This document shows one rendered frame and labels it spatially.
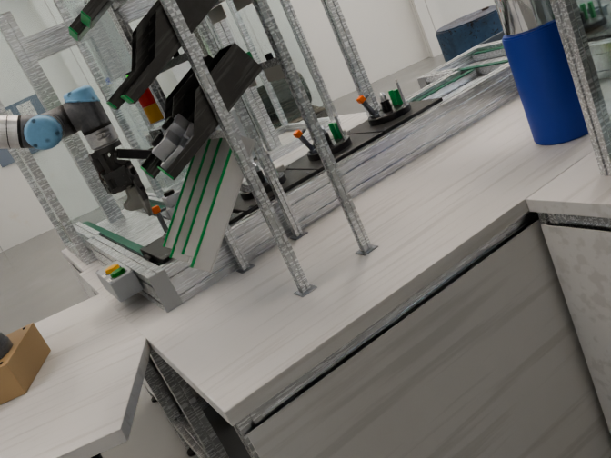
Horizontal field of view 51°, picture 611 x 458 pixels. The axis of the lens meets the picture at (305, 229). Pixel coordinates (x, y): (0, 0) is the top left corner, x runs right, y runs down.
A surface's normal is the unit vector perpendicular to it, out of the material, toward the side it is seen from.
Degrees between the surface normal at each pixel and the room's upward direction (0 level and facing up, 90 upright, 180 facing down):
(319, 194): 90
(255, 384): 0
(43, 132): 91
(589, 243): 90
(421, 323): 90
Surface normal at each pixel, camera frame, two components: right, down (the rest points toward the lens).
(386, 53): 0.11, 0.28
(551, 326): 0.47, 0.09
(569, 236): -0.79, 0.49
